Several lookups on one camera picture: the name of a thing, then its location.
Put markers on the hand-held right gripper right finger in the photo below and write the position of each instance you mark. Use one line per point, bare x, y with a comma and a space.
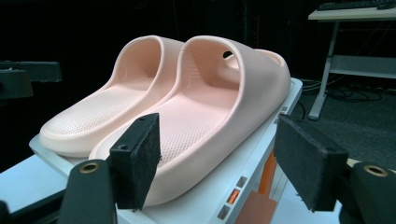
308, 161

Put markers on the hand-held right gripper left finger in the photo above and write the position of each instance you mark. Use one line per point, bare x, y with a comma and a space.
137, 161

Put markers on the pink slipper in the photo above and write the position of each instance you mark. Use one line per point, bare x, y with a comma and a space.
202, 124
93, 118

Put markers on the white table mat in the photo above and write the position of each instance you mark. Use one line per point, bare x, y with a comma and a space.
28, 183

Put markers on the white metal desk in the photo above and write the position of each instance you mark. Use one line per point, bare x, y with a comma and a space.
358, 65

